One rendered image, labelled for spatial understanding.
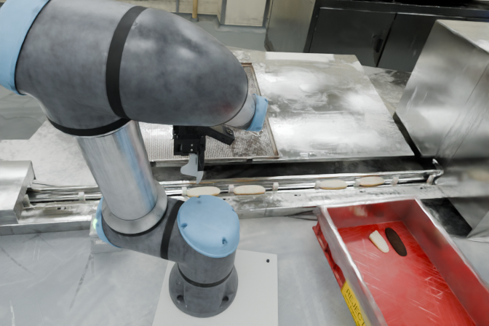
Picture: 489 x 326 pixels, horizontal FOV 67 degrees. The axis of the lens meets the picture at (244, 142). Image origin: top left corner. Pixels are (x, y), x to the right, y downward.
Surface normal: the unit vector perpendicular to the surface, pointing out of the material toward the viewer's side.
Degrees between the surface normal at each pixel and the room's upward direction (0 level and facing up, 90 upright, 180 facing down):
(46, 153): 0
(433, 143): 90
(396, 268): 0
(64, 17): 33
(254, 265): 0
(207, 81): 71
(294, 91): 10
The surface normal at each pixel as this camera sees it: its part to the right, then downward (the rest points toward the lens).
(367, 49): 0.19, 0.62
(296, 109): 0.16, -0.66
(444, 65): -0.97, 0.02
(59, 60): -0.16, 0.29
